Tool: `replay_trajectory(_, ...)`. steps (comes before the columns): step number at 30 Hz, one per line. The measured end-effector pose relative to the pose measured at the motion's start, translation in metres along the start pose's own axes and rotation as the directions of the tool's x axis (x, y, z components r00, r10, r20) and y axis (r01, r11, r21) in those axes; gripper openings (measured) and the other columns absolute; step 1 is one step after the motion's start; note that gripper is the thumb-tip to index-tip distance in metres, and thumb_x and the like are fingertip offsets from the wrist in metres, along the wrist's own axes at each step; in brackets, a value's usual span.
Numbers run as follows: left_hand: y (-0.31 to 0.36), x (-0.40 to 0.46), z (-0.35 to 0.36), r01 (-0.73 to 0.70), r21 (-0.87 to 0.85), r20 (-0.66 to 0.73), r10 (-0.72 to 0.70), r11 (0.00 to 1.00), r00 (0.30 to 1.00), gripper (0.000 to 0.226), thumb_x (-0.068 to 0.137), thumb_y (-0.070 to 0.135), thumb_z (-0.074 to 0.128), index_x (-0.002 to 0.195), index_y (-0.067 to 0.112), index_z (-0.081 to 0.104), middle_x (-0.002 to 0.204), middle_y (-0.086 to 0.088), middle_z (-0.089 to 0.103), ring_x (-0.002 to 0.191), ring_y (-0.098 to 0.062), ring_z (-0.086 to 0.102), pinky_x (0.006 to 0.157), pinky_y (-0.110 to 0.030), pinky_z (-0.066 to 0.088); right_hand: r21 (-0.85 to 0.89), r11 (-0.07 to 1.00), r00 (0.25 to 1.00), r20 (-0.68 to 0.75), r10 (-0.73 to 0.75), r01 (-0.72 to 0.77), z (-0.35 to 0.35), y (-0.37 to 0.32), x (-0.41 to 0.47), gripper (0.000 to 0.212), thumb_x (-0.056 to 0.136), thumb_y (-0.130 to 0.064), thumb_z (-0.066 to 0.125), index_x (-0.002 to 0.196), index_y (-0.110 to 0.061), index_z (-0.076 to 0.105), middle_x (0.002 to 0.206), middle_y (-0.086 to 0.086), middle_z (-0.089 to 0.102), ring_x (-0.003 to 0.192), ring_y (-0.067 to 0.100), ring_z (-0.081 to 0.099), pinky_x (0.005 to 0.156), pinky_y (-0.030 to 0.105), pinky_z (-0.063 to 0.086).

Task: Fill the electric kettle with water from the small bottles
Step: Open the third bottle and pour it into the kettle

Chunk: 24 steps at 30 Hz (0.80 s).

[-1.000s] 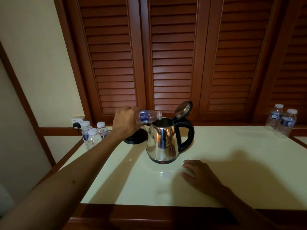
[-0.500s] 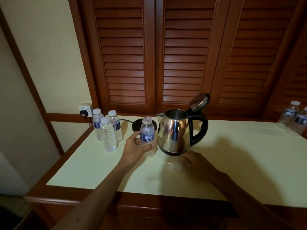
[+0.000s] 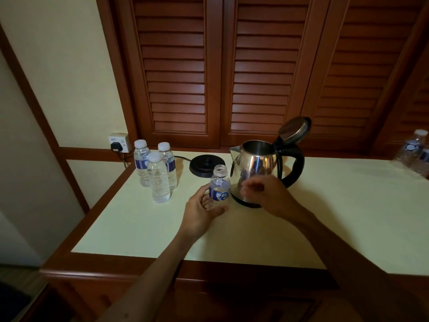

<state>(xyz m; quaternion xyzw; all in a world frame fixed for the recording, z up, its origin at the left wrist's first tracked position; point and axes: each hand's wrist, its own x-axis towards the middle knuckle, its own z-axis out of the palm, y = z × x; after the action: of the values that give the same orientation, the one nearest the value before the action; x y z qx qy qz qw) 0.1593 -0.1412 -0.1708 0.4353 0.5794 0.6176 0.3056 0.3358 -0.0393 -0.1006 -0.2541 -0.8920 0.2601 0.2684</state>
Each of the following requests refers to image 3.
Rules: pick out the person's right hand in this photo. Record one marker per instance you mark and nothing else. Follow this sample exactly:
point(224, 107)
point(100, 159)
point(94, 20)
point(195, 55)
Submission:
point(275, 197)

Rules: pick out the person's left hand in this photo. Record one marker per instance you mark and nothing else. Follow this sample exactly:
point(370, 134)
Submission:
point(197, 219)

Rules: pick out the clear water bottle blue label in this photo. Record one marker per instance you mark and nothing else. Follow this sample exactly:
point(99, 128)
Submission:
point(219, 191)
point(423, 164)
point(410, 149)
point(170, 164)
point(140, 164)

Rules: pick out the clear unlabeled water bottle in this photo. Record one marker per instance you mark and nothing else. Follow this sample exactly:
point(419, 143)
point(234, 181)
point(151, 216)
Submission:
point(159, 184)

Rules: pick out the person's left forearm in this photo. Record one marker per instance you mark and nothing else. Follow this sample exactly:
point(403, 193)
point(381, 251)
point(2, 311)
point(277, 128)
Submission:
point(147, 285)

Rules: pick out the person's right forearm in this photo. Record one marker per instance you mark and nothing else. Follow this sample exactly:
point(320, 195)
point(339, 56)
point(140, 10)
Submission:
point(362, 264)

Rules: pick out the black round kettle base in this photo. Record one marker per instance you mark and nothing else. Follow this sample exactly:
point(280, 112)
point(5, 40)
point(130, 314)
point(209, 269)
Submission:
point(204, 167)

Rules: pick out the wooden cabinet cream top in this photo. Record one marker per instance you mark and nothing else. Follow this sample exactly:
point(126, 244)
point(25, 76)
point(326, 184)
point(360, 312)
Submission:
point(117, 274)

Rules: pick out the black power plug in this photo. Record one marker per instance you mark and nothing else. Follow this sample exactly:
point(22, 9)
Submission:
point(116, 146)

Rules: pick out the brown louvered wooden shutter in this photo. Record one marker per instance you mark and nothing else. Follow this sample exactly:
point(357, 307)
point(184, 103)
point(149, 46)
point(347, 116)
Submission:
point(415, 113)
point(174, 63)
point(362, 63)
point(264, 63)

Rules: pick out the white wall socket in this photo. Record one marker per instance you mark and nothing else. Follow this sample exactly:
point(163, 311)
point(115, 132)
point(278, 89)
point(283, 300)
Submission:
point(120, 139)

